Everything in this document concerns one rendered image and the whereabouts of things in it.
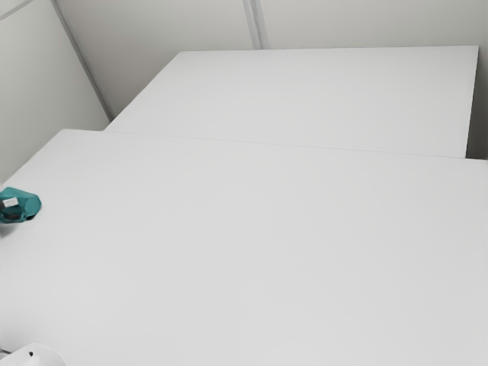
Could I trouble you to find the teal faceted mug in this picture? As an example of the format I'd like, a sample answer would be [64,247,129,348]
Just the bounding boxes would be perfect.
[0,185,43,224]

